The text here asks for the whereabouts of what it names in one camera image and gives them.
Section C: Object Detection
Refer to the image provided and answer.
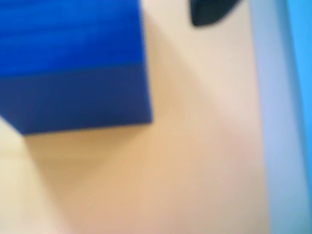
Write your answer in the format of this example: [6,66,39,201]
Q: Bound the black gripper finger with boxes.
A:
[189,0,242,27]

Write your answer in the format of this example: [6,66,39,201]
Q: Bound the medium blue cube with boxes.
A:
[0,0,154,136]

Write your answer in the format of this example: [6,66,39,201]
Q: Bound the blue paper square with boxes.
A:
[284,0,312,188]

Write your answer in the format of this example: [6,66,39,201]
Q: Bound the orange paper square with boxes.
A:
[0,0,271,234]

